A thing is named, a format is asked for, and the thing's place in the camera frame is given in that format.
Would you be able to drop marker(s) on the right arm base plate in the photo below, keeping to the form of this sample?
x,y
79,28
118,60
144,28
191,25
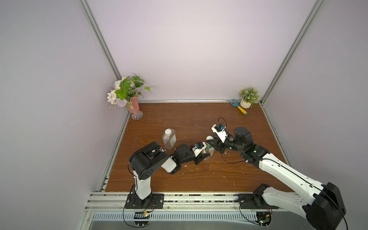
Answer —
x,y
252,201

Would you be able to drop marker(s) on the aluminium front rail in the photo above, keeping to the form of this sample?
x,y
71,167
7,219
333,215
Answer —
x,y
212,201

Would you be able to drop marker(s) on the small potted green plant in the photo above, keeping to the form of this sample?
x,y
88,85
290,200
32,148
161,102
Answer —
x,y
249,96

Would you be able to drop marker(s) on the tall clear labelled bottle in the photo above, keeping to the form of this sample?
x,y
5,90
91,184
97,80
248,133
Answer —
x,y
209,150

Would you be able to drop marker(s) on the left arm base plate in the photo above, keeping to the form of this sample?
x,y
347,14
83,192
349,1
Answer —
x,y
153,201

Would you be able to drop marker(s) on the pink vase with flowers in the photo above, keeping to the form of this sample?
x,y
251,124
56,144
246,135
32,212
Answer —
x,y
125,93

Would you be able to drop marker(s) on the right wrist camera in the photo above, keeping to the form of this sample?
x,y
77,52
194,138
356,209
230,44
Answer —
x,y
220,130

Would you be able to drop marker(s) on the square clear plastic bottle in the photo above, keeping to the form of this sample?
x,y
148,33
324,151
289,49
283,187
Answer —
x,y
169,141

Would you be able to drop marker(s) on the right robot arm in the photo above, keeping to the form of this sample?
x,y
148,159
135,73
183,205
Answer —
x,y
320,204

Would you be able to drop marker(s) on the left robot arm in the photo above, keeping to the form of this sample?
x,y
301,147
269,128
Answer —
x,y
149,159

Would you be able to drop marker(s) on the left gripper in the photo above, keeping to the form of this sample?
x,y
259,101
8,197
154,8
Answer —
x,y
199,158

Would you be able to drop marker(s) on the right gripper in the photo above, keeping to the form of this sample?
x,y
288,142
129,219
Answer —
x,y
220,143

